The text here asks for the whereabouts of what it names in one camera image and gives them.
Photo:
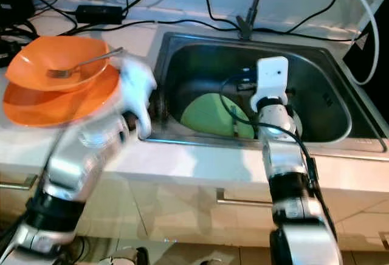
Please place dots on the orange bowl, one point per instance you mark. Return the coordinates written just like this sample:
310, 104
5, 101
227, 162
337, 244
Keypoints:
61, 58

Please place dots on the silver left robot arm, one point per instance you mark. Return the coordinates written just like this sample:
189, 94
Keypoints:
79, 168

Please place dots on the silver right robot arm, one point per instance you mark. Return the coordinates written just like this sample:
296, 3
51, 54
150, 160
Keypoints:
285, 161

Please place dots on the beige kitchen base cabinet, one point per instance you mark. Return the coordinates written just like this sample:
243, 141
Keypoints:
188, 204

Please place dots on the thin dark utensil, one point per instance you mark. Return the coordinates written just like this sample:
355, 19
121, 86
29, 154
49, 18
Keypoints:
233, 124

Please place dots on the green plate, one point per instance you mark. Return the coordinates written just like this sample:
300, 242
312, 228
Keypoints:
209, 116

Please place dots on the chrome faucet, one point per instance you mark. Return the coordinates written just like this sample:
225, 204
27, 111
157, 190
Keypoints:
245, 28

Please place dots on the stainless steel sink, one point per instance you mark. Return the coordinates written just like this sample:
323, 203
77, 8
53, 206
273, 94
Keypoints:
322, 82

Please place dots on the metal fork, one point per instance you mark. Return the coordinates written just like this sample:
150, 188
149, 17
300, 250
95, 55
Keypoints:
58, 72

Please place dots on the black power adapter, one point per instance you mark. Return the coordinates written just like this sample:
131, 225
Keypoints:
98, 14

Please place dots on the orange plate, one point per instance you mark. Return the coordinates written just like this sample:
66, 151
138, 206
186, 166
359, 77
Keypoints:
36, 110

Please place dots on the black appliance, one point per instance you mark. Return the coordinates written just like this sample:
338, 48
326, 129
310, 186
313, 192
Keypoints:
371, 40

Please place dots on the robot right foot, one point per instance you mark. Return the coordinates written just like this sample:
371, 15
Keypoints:
209, 261

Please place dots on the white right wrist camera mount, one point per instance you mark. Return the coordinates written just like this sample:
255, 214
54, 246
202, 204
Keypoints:
270, 73

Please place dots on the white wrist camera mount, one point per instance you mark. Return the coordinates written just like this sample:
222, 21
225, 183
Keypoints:
137, 89
270, 73

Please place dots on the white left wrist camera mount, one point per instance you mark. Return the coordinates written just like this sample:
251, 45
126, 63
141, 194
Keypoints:
137, 89

